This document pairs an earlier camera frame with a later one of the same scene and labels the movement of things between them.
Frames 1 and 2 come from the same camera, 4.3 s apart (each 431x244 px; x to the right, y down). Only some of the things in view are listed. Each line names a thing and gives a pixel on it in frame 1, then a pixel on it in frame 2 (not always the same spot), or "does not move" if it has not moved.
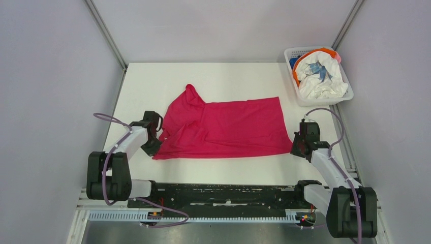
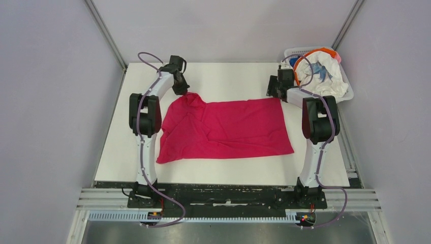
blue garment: x=292 y=61 does not move
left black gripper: x=150 y=151 to x=182 y=90
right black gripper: x=294 y=150 to x=272 y=90
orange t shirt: x=326 y=50 does not move
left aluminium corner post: x=106 y=33 does not move
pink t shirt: x=193 y=128 does not move
